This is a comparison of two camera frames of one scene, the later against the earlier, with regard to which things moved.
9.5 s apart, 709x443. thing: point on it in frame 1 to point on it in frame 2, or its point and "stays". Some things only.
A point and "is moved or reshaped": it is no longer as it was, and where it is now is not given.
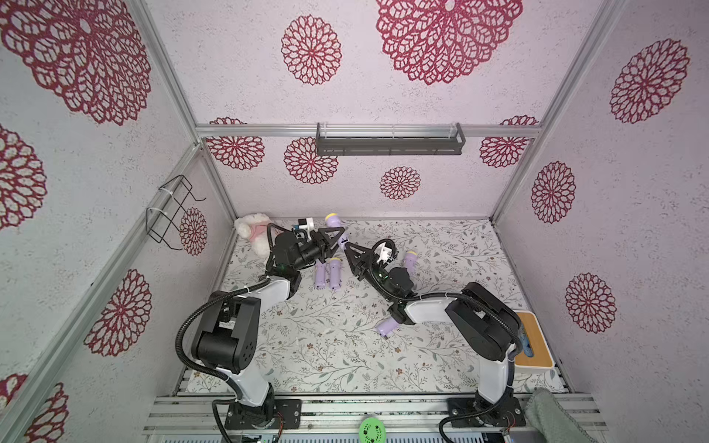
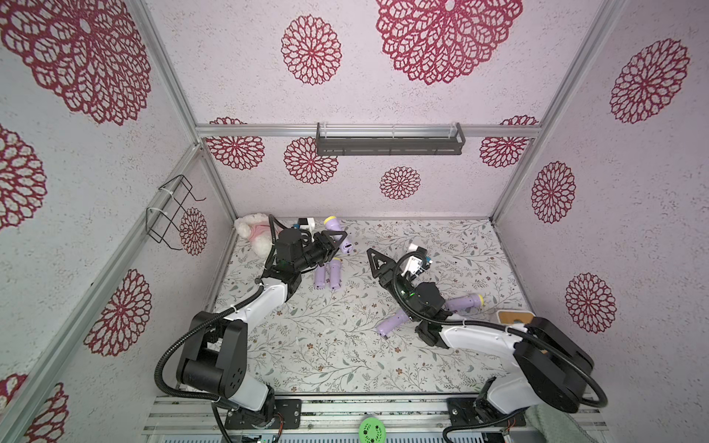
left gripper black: [325, 249] stays
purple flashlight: [335, 273] stays
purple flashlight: [411, 260] is moved or reshaped
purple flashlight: [333, 221] stays
